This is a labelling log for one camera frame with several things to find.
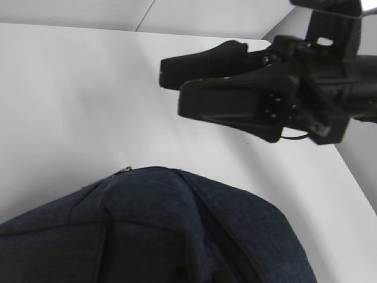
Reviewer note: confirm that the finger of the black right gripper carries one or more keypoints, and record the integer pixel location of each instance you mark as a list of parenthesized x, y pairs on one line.
[(229, 65)]

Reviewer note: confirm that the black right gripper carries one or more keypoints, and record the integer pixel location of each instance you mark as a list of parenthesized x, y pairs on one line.
[(261, 102)]

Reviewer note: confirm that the dark blue zippered lunch bag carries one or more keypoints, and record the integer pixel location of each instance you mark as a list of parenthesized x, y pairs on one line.
[(153, 225)]

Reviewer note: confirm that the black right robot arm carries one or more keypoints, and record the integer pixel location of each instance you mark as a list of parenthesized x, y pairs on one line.
[(363, 97)]

